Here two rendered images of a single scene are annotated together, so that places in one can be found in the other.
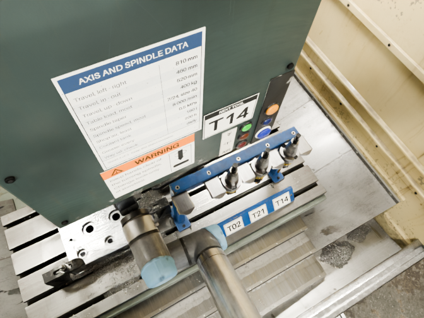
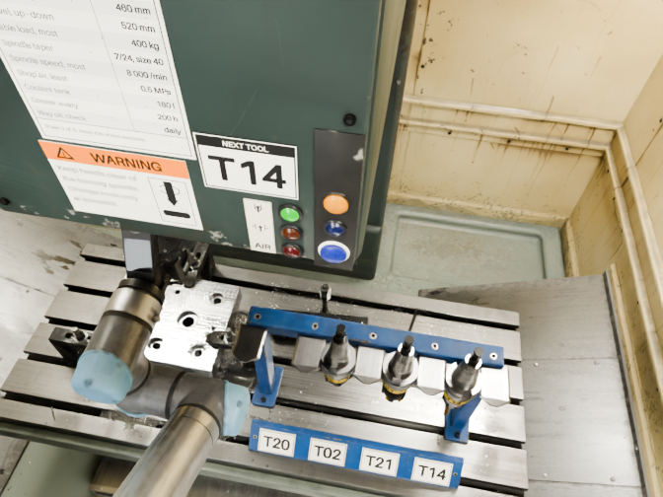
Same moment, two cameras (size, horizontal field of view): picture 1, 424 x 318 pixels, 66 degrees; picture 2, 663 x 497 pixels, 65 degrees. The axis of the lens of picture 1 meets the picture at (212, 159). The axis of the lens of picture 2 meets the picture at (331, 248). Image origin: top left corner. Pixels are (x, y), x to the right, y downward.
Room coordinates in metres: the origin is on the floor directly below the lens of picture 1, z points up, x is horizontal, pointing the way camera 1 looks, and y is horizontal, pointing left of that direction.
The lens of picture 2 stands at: (0.09, -0.33, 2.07)
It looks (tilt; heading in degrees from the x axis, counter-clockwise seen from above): 52 degrees down; 42
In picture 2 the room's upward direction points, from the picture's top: 2 degrees clockwise
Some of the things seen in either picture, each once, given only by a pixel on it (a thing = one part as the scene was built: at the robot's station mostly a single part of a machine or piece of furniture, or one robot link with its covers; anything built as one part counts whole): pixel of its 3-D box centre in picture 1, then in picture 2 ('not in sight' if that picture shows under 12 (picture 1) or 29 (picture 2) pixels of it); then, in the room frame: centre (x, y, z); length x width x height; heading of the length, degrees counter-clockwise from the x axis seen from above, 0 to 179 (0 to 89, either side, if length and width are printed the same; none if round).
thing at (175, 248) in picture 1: (163, 260); (143, 387); (0.13, 0.09, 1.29); 0.11 x 0.08 x 0.11; 120
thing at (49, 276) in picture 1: (66, 270); (83, 344); (0.11, 0.45, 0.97); 0.13 x 0.03 x 0.15; 124
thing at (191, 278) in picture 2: not in sight; (197, 269); (0.43, 0.43, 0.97); 0.13 x 0.03 x 0.15; 34
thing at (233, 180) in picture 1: (232, 175); (339, 347); (0.41, -0.07, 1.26); 0.04 x 0.04 x 0.07
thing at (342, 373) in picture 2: (231, 180); (337, 359); (0.41, -0.07, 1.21); 0.06 x 0.06 x 0.03
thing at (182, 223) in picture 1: (178, 206); (262, 357); (0.36, 0.10, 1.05); 0.10 x 0.05 x 0.30; 34
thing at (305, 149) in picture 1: (301, 146); (494, 387); (0.56, -0.30, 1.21); 0.07 x 0.05 x 0.01; 34
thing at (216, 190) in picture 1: (216, 188); (308, 354); (0.38, -0.02, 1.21); 0.07 x 0.05 x 0.01; 34
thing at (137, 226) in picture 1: (141, 228); (135, 310); (0.19, 0.15, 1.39); 0.08 x 0.05 x 0.08; 124
